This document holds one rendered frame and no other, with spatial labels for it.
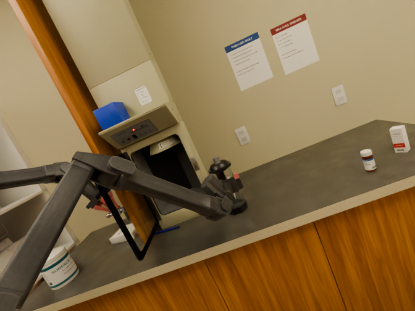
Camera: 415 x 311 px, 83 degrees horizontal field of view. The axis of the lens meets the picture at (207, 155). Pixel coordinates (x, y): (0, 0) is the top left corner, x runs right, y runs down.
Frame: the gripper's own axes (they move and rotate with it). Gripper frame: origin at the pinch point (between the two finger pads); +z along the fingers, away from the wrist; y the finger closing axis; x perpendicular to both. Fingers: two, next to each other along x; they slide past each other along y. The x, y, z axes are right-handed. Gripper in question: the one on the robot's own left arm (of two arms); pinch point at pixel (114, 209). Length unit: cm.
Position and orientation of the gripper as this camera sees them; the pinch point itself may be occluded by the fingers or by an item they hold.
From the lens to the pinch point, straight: 104.8
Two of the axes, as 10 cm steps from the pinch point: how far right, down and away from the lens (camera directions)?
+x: -0.3, 2.1, -9.8
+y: -6.5, 7.4, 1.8
